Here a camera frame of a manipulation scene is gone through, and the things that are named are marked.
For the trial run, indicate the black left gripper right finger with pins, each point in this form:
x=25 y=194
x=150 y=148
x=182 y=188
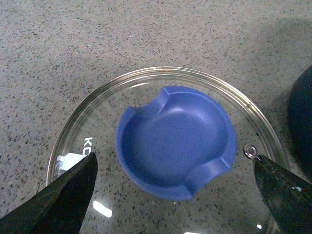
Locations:
x=288 y=197

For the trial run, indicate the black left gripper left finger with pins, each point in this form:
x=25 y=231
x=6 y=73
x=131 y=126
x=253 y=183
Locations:
x=59 y=208

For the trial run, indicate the glass lid with blue knob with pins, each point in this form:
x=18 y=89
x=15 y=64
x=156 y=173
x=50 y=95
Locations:
x=169 y=145

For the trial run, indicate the dark blue saucepan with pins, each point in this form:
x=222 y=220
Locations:
x=300 y=119

